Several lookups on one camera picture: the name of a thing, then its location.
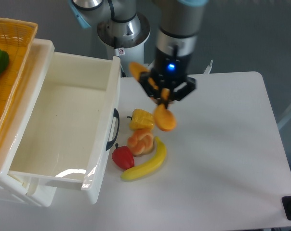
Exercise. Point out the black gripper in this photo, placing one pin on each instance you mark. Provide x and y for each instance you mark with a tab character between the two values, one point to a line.
170	72

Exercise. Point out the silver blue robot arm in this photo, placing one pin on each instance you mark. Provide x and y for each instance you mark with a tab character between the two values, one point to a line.
178	28

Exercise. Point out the braided bread roll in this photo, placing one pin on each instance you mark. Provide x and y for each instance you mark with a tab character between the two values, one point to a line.
141	142

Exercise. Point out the white open upper drawer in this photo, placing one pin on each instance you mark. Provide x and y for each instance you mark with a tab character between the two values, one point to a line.
72	127

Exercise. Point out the white plastic drawer cabinet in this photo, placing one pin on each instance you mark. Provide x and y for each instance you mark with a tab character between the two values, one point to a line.
14	188

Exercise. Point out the yellow bell pepper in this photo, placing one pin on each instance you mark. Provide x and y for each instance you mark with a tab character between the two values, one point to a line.
141	119

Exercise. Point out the red bell pepper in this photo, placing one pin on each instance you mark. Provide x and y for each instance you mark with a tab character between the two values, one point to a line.
123	157

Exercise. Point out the yellow banana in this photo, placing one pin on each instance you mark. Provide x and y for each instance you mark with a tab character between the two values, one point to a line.
149	166

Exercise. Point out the yellow woven basket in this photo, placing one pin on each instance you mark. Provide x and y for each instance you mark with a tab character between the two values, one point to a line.
16	38

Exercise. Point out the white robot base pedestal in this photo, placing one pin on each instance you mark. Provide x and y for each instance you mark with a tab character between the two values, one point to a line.
125	40

